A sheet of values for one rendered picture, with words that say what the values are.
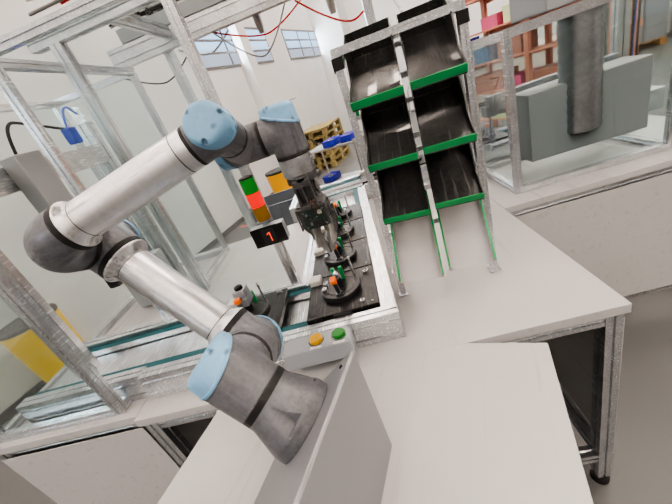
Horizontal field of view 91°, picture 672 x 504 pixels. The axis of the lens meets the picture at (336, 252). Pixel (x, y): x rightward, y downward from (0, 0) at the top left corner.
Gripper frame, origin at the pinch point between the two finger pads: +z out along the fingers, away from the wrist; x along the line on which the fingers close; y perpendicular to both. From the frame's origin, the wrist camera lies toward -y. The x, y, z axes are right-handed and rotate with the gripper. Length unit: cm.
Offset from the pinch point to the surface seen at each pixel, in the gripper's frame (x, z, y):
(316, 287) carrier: -14.7, 26.3, -26.1
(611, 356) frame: 67, 57, 4
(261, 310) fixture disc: -34.2, 24.4, -17.9
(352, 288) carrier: -0.7, 24.4, -16.0
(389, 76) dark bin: 26.8, -32.1, -20.7
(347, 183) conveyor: 0, 29, -163
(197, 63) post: -23, -52, -34
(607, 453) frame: 67, 105, 5
